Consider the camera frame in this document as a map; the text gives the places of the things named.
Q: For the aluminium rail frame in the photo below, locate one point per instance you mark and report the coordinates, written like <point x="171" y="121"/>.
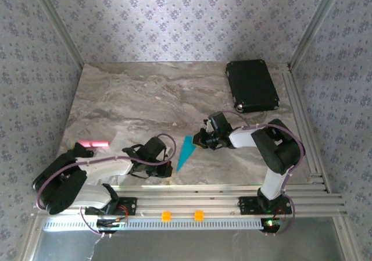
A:
<point x="186" y="200"/>

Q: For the pink marker clear cap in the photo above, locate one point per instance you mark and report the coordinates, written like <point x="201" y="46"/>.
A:
<point x="93" y="143"/>

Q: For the grey metal sheet panel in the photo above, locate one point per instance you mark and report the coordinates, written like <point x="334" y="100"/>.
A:
<point x="186" y="246"/>

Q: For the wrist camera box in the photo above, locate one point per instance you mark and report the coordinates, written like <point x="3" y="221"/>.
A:
<point x="221" y="121"/>
<point x="154" y="146"/>

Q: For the orange plastic clip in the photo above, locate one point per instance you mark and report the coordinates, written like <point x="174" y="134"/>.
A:
<point x="166" y="216"/>
<point x="198" y="215"/>

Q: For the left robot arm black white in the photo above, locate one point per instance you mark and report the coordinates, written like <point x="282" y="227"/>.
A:
<point x="64" y="188"/>

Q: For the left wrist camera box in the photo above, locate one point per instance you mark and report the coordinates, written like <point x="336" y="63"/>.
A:
<point x="154" y="146"/>

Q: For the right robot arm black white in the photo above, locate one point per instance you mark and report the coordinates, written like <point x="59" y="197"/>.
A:
<point x="279" y="150"/>

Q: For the aluminium side rail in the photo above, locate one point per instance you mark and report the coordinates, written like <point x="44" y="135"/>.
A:
<point x="290" y="80"/>

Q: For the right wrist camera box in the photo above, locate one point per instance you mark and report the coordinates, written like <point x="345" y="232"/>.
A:
<point x="221" y="121"/>

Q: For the aluminium corner post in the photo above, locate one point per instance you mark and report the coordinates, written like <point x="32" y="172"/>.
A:
<point x="58" y="25"/>
<point x="316" y="22"/>

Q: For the black controller board green light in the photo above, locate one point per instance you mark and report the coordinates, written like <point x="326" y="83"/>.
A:
<point x="271" y="224"/>

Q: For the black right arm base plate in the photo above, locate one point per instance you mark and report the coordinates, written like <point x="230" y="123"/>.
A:
<point x="247" y="205"/>

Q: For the black hard case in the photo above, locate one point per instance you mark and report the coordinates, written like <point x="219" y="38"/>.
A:
<point x="251" y="83"/>

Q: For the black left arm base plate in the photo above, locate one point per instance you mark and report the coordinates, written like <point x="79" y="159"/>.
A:
<point x="130" y="205"/>

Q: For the blue cloth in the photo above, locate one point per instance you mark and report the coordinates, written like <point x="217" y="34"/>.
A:
<point x="186" y="153"/>

